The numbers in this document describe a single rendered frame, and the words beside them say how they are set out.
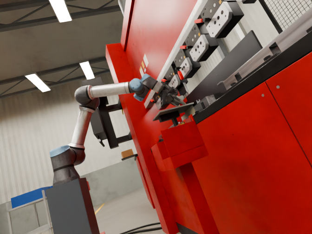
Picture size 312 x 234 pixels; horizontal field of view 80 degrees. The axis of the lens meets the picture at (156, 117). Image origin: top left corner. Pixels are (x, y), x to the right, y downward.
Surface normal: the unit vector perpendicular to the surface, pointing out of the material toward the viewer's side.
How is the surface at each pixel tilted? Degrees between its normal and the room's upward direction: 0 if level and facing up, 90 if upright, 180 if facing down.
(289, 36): 90
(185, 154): 90
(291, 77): 90
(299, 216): 90
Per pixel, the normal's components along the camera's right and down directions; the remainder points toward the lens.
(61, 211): 0.12, -0.29
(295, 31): -0.90, 0.25
